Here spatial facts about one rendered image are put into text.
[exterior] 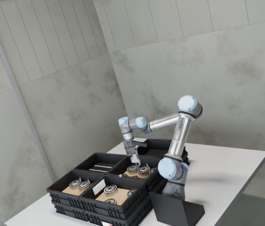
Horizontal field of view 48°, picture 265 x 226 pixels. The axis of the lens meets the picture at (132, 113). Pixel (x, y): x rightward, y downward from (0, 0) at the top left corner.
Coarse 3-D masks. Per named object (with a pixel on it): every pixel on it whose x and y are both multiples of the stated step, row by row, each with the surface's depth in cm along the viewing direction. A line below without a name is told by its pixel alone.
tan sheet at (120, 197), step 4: (120, 192) 220; (124, 192) 219; (100, 196) 223; (104, 196) 221; (108, 196) 220; (112, 196) 218; (116, 196) 217; (120, 196) 215; (124, 196) 214; (100, 200) 218; (104, 200) 216; (116, 200) 212; (120, 200) 210; (124, 200) 209; (120, 204) 206
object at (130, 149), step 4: (124, 140) 214; (128, 140) 212; (124, 144) 216; (128, 144) 215; (124, 148) 215; (128, 148) 213; (132, 148) 213; (136, 148) 214; (128, 152) 214; (132, 152) 214
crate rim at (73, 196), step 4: (68, 172) 254; (84, 172) 246; (88, 172) 244; (92, 172) 241; (64, 176) 249; (52, 184) 241; (92, 184) 223; (48, 188) 237; (88, 188) 219; (48, 192) 235; (52, 192) 231; (56, 192) 227; (60, 192) 224; (68, 196) 219; (72, 196) 215; (76, 196) 213
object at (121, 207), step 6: (138, 180) 210; (144, 180) 207; (144, 186) 205; (84, 192) 215; (138, 192) 199; (84, 198) 207; (132, 198) 195; (102, 204) 197; (108, 204) 192; (114, 204) 190; (126, 204) 190
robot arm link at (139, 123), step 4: (128, 120) 210; (132, 120) 208; (136, 120) 206; (140, 120) 205; (144, 120) 207; (128, 124) 209; (132, 124) 207; (136, 124) 206; (140, 124) 205; (144, 124) 206; (132, 128) 209; (136, 128) 209; (140, 128) 209; (144, 128) 212
